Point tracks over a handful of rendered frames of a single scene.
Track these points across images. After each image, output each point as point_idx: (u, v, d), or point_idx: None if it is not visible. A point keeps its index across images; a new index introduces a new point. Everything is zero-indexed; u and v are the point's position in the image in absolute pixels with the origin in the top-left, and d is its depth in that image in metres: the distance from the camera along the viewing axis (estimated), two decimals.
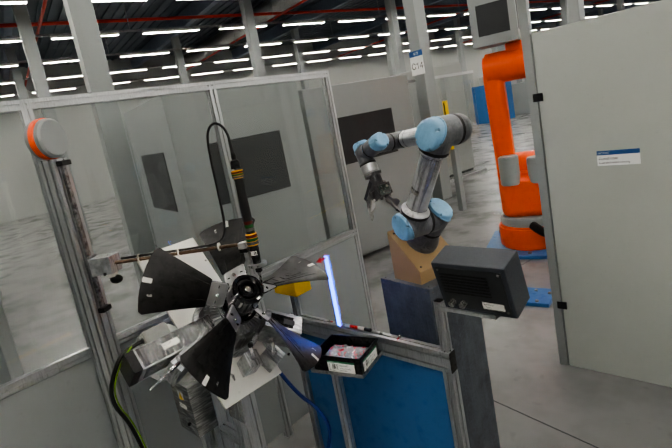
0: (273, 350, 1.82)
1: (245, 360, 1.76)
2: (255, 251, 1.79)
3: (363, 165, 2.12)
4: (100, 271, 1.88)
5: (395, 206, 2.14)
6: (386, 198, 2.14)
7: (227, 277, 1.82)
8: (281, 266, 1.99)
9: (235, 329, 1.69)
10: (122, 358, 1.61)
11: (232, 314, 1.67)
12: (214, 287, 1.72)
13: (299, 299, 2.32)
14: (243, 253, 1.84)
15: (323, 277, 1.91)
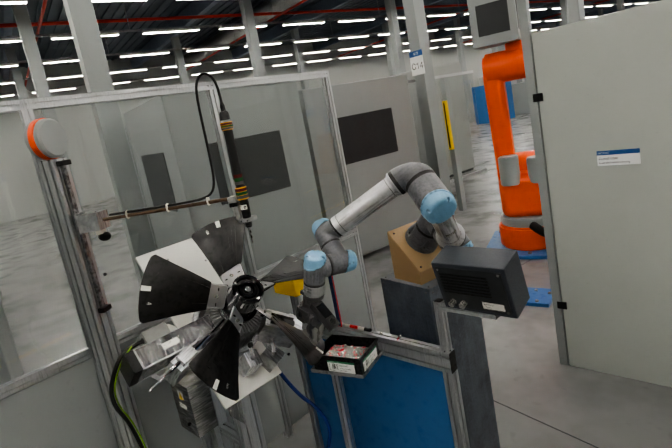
0: (273, 350, 1.82)
1: (245, 360, 1.76)
2: (245, 205, 1.76)
3: None
4: (88, 227, 1.85)
5: None
6: (313, 327, 1.71)
7: None
8: (302, 330, 1.84)
9: (209, 304, 1.71)
10: (122, 358, 1.61)
11: (218, 289, 1.71)
12: (236, 269, 1.81)
13: (299, 299, 2.32)
14: (283, 279, 1.85)
15: (308, 359, 1.65)
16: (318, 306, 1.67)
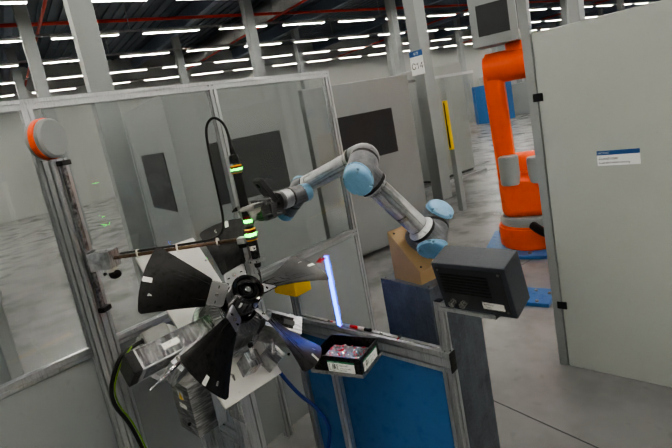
0: (273, 350, 1.82)
1: (245, 360, 1.76)
2: (254, 246, 1.78)
3: (295, 201, 1.91)
4: (99, 266, 1.88)
5: (239, 210, 1.79)
6: (251, 205, 1.82)
7: None
8: (300, 336, 1.82)
9: (208, 301, 1.72)
10: (122, 358, 1.61)
11: (218, 287, 1.72)
12: (239, 269, 1.81)
13: (299, 299, 2.32)
14: (285, 282, 1.84)
15: (302, 364, 1.62)
16: None
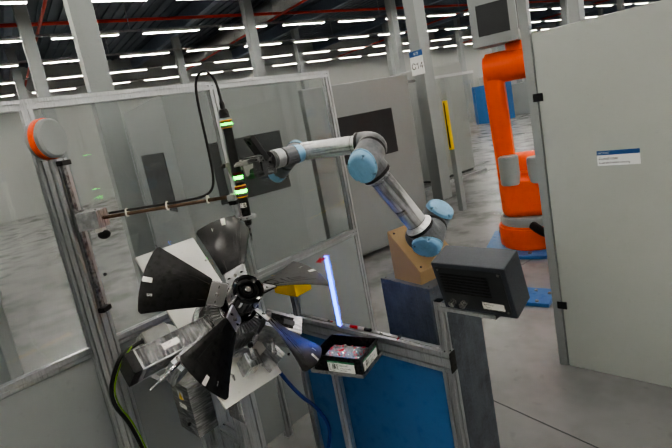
0: (273, 350, 1.82)
1: (245, 360, 1.76)
2: (244, 203, 1.76)
3: (287, 161, 1.88)
4: (87, 225, 1.85)
5: (228, 167, 1.78)
6: None
7: (265, 315, 1.79)
8: (230, 372, 1.61)
9: (227, 274, 1.83)
10: (122, 358, 1.61)
11: (241, 271, 1.80)
12: (269, 286, 1.82)
13: (299, 299, 2.32)
14: (276, 327, 1.70)
15: (187, 355, 1.48)
16: None
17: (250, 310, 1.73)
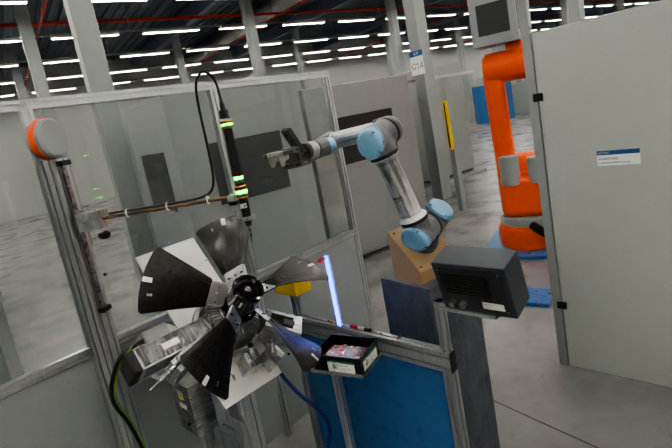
0: (273, 350, 1.82)
1: (245, 360, 1.76)
2: (245, 203, 1.76)
3: (320, 152, 2.01)
4: (88, 226, 1.85)
5: (269, 157, 1.89)
6: None
7: (265, 315, 1.79)
8: (230, 372, 1.61)
9: (227, 274, 1.83)
10: (122, 358, 1.61)
11: (241, 271, 1.80)
12: (269, 286, 1.82)
13: (299, 299, 2.32)
14: (276, 327, 1.70)
15: (187, 355, 1.48)
16: None
17: (250, 310, 1.73)
